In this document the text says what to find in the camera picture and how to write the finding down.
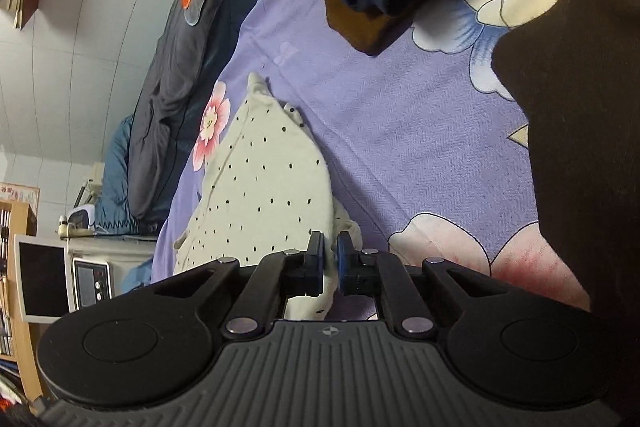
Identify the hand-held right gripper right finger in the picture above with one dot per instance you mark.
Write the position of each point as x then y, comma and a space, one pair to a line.
346, 267

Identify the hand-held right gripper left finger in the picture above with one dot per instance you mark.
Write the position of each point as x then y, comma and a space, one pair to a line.
319, 267

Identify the cream polka dot shirt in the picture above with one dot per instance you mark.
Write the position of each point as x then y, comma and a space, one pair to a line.
270, 187

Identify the purple floral bed sheet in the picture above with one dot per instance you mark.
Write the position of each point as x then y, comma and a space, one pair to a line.
400, 132

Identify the teal blue quilt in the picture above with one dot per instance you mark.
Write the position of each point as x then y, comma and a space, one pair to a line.
117, 177

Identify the dark grey jacket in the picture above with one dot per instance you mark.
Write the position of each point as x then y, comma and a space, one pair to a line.
190, 82

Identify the silver appliance with knobs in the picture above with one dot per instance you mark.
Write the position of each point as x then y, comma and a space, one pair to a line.
92, 282

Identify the folded brown cloth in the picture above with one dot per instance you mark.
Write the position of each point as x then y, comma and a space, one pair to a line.
360, 27

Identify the small white device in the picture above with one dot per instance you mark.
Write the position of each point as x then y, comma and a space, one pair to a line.
80, 219

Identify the dark brown cloth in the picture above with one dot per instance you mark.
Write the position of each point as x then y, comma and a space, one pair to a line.
575, 107

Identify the wooden bookshelf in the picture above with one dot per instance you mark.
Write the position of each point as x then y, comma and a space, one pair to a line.
22, 217

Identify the wall calendar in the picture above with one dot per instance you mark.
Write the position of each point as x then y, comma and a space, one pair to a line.
20, 194

